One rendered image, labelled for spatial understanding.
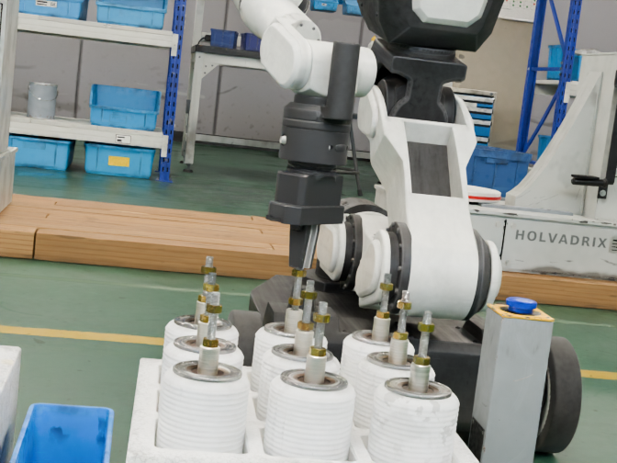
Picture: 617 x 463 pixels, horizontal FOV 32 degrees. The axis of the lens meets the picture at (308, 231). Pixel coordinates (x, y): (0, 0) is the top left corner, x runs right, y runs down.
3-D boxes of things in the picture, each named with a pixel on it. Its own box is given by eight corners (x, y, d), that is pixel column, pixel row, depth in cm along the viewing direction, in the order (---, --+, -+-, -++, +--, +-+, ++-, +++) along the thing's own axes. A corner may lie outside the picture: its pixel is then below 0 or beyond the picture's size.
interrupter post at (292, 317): (304, 335, 143) (307, 311, 143) (288, 336, 142) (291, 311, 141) (295, 331, 145) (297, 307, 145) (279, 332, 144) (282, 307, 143)
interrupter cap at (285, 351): (336, 367, 128) (337, 361, 128) (273, 362, 128) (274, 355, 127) (329, 351, 136) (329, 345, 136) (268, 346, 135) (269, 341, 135)
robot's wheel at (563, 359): (505, 429, 198) (520, 322, 195) (531, 431, 198) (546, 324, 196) (544, 468, 178) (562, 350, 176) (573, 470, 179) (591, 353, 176)
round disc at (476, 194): (398, 190, 373) (401, 175, 372) (483, 198, 377) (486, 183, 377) (420, 200, 343) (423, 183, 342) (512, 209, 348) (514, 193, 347)
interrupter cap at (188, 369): (159, 374, 117) (159, 367, 117) (196, 362, 124) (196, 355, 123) (218, 389, 114) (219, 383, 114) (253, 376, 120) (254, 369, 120)
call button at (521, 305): (500, 310, 144) (502, 295, 144) (529, 312, 144) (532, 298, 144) (510, 316, 140) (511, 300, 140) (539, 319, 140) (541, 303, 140)
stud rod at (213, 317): (202, 359, 118) (209, 292, 117) (207, 358, 119) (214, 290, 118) (209, 362, 118) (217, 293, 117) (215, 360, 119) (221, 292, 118)
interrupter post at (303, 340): (312, 360, 131) (316, 333, 130) (293, 358, 130) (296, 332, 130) (310, 355, 133) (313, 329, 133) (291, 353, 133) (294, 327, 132)
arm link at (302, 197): (301, 228, 134) (313, 131, 132) (244, 216, 140) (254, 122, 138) (362, 225, 143) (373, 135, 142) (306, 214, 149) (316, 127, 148)
